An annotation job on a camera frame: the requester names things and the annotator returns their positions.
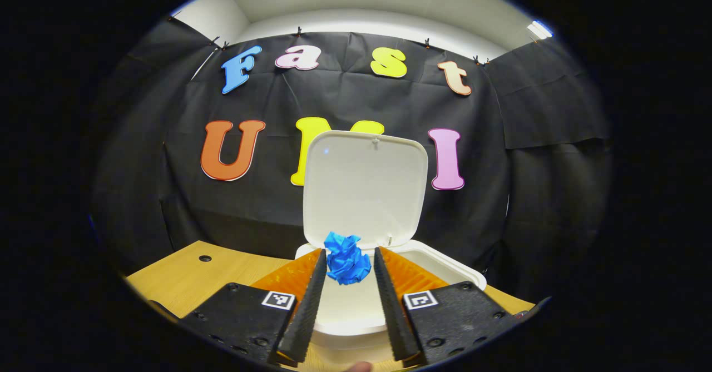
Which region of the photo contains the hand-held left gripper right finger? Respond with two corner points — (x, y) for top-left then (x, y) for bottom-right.
(373, 246), (551, 368)

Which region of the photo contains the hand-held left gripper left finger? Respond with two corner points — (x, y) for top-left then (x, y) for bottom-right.
(178, 248), (329, 368)

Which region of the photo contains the blue paper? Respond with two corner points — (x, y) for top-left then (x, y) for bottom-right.
(324, 231), (372, 285)

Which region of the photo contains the white desktop garbage bin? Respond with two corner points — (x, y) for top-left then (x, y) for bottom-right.
(294, 130), (487, 364)

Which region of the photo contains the wooden desktop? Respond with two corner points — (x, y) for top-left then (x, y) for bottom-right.
(125, 240), (537, 372)

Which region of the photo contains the black backdrop cloth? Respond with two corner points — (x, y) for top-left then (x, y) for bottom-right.
(89, 16), (615, 289)

